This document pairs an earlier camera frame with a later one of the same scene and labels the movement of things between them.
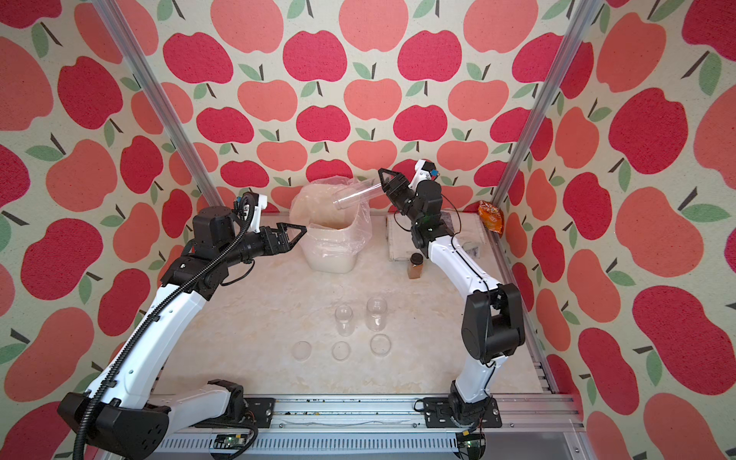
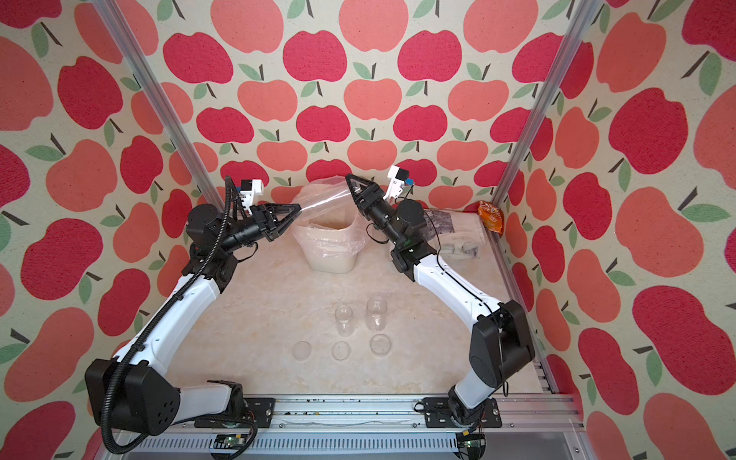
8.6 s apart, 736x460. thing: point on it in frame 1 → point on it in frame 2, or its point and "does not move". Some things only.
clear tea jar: (344, 320) does not move
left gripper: (285, 244) → (267, 223)
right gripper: (395, 186) → (376, 199)
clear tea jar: (377, 318) does not move
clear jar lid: (302, 351) does not move
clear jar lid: (380, 344) does not move
